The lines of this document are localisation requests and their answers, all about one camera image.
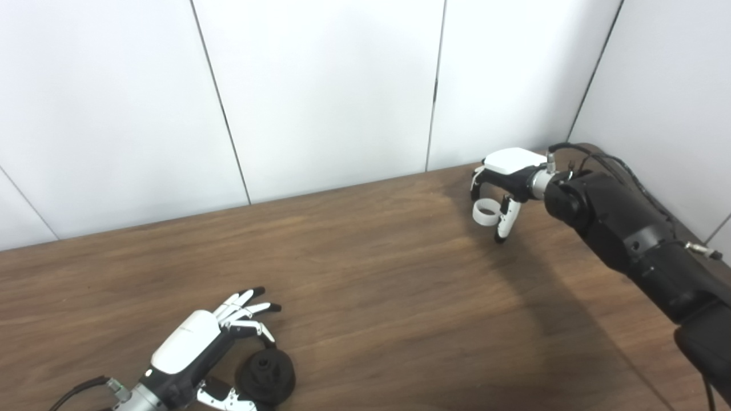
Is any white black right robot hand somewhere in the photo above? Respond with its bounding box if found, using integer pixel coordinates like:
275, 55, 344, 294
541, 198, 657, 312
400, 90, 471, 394
470, 147, 549, 245

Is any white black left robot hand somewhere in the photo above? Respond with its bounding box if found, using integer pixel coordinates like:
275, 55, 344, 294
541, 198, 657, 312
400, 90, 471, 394
143, 287, 282, 411

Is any white ribbed plastic ring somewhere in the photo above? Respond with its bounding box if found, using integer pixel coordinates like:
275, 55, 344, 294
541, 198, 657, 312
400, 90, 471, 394
472, 198, 500, 227

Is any round black plastic part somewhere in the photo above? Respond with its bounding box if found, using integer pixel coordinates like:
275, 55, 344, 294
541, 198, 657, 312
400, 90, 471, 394
235, 349, 296, 407

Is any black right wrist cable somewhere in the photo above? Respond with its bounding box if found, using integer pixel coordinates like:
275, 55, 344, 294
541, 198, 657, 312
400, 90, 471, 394
547, 142, 723, 260

